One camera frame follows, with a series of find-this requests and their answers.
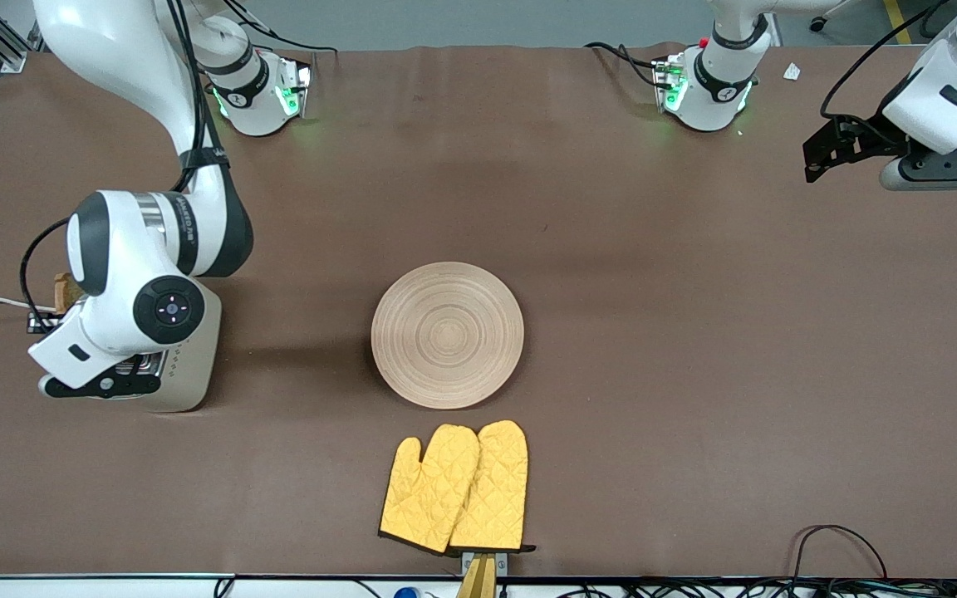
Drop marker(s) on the beige chrome two-slot toaster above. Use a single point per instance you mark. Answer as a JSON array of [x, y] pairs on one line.
[[196, 365]]

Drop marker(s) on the black right camera mount bracket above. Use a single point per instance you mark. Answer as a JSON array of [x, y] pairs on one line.
[[113, 384]]

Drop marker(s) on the yellow quilted oven mitt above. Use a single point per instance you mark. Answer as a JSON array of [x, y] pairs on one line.
[[429, 490], [499, 490]]

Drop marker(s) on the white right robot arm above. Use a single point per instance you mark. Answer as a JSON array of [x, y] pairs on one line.
[[130, 66]]

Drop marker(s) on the brown-crusted bread slice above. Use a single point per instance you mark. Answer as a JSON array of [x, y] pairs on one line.
[[66, 292]]

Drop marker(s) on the brown table cover sheet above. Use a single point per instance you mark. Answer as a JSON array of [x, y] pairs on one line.
[[611, 291]]

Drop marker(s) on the small grey metal bracket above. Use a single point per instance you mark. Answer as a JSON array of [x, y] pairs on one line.
[[502, 563]]

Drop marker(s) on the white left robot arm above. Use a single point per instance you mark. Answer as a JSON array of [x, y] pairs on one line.
[[719, 91]]

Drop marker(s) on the small white paper scrap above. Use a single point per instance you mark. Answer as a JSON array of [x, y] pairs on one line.
[[792, 72]]

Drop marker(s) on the round light wooden plate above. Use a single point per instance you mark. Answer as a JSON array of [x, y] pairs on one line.
[[445, 336]]

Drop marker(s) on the black chair castor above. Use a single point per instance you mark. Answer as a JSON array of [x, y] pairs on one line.
[[819, 24]]

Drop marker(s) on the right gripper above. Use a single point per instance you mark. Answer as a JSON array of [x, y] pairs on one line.
[[35, 324]]

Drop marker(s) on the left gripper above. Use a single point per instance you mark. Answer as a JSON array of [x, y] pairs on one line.
[[876, 139]]

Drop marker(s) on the small blue object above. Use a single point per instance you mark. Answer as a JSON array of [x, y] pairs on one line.
[[406, 594]]

